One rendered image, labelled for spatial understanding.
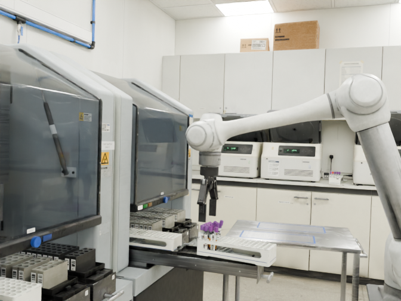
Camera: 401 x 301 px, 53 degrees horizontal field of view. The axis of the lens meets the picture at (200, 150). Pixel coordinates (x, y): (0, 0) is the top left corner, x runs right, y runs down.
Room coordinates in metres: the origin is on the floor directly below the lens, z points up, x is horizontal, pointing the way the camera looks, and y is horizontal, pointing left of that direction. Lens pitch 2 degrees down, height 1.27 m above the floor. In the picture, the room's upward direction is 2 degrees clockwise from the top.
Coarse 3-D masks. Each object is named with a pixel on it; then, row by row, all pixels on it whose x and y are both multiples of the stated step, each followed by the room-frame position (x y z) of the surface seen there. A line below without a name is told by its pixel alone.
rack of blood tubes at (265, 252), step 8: (200, 240) 1.56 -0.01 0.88; (208, 240) 1.55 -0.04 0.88; (224, 240) 1.56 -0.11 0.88; (232, 240) 1.56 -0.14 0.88; (240, 240) 1.57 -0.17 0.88; (248, 240) 1.57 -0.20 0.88; (200, 248) 1.56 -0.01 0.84; (208, 248) 1.57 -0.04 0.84; (224, 248) 1.58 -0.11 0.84; (232, 248) 1.59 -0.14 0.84; (240, 248) 1.49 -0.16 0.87; (248, 248) 1.47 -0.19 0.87; (256, 248) 1.46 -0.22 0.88; (264, 248) 1.46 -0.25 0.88; (272, 248) 1.47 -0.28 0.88; (216, 256) 1.53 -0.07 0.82; (224, 256) 1.51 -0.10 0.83; (232, 256) 1.50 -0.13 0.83; (240, 256) 1.49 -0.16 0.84; (248, 256) 1.54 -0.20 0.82; (256, 256) 1.55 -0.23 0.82; (264, 256) 1.44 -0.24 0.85; (272, 256) 1.47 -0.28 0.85; (256, 264) 1.46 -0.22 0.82; (264, 264) 1.44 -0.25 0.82
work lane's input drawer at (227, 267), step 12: (132, 252) 1.65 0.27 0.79; (144, 252) 1.63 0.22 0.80; (156, 252) 1.63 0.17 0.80; (168, 252) 1.61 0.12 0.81; (180, 252) 1.59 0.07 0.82; (192, 252) 1.65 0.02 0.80; (156, 264) 1.61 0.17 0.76; (168, 264) 1.60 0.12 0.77; (180, 264) 1.58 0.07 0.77; (192, 264) 1.56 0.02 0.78; (204, 264) 1.55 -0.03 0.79; (216, 264) 1.53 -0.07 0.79; (228, 264) 1.52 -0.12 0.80; (240, 264) 1.50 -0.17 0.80; (252, 264) 1.50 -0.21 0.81; (240, 276) 1.50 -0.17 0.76; (252, 276) 1.48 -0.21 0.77; (264, 276) 1.53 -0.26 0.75
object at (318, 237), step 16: (240, 224) 2.15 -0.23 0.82; (256, 224) 2.16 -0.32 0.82; (272, 224) 2.17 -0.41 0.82; (288, 224) 2.19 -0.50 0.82; (256, 240) 1.81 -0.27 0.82; (272, 240) 1.82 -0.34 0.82; (288, 240) 1.83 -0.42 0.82; (304, 240) 1.83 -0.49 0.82; (320, 240) 1.84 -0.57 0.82; (336, 240) 1.85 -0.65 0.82; (352, 240) 1.86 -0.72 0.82; (224, 288) 1.84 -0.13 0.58; (352, 288) 1.72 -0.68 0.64
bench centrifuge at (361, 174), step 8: (392, 112) 3.63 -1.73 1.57; (400, 112) 3.61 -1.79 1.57; (392, 120) 3.70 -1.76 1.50; (400, 120) 3.67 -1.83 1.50; (392, 128) 3.79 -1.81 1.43; (400, 128) 3.76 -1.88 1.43; (400, 136) 3.84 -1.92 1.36; (360, 144) 4.05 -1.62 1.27; (400, 144) 3.91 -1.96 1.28; (360, 152) 3.60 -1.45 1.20; (400, 152) 3.50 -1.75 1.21; (360, 160) 3.56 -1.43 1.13; (360, 168) 3.56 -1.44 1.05; (368, 168) 3.54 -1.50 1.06; (352, 176) 4.05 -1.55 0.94; (360, 176) 3.56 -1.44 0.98; (368, 176) 3.54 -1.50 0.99; (360, 184) 3.59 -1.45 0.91; (368, 184) 3.55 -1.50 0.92
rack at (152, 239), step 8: (136, 232) 1.71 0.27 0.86; (144, 232) 1.71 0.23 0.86; (152, 232) 1.73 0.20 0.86; (160, 232) 1.72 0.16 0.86; (168, 232) 1.72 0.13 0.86; (136, 240) 1.72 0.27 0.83; (144, 240) 1.76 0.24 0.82; (152, 240) 1.75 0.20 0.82; (160, 240) 1.63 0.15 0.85; (168, 240) 1.62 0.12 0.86; (176, 240) 1.64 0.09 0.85; (160, 248) 1.63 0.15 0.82; (168, 248) 1.62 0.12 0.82
